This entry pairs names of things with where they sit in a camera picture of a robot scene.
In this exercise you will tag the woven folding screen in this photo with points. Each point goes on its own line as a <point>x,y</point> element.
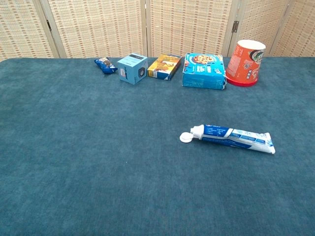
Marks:
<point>98,24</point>

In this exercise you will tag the white blue toothpaste tube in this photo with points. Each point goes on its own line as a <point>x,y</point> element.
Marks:
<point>221,135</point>

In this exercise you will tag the blue cookie snack packet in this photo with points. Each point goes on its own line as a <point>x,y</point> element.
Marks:
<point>104,65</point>

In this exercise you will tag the red instant noodle cup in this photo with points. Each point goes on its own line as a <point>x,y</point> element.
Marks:
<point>242,66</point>

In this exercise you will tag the yellow orange food box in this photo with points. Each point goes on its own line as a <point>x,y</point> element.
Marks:
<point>162,67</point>

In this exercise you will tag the metal screen hinge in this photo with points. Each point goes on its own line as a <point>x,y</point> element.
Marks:
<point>235,26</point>

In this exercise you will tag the small light blue box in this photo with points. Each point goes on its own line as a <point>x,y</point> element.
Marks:
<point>130,71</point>

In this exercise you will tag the blue cookie box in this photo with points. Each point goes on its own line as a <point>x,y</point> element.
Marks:
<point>201,73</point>

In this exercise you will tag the dark screen hinge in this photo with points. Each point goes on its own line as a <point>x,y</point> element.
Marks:
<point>49,25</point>

